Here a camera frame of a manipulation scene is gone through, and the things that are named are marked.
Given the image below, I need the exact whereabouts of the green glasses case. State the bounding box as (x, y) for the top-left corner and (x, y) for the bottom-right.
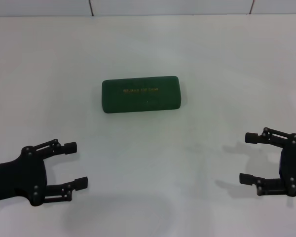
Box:
(101, 76), (183, 114)

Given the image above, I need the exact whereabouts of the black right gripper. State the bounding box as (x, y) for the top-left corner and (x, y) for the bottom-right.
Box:
(239, 127), (296, 198)

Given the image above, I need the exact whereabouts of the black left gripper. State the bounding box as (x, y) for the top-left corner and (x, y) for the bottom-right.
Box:
(0, 138), (89, 207)

